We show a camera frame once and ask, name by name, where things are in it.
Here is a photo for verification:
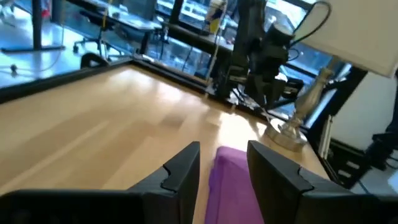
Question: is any black stand pole with base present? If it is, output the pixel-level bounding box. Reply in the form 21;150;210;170
0;0;66;53

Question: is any black frame clamp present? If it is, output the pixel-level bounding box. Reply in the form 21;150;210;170
80;52;110;70

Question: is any white lamp shade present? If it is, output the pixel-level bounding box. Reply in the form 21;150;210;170
264;0;398;153

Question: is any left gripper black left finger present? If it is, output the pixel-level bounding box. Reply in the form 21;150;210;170
129;141;201;224

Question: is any pale yellow cable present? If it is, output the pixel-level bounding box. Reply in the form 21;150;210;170
203;0;229;97

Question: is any purple plastic supply box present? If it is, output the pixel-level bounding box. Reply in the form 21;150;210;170
204;146;266;224

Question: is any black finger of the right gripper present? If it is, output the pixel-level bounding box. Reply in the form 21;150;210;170
266;79;285;109
246;76;266;106

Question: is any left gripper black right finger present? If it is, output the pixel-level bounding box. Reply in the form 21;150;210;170
248;140;354;224

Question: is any black office chair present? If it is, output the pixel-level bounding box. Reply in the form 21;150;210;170
73;9;125;63

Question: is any dark background desk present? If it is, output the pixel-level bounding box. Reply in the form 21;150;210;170
67;0;163;54

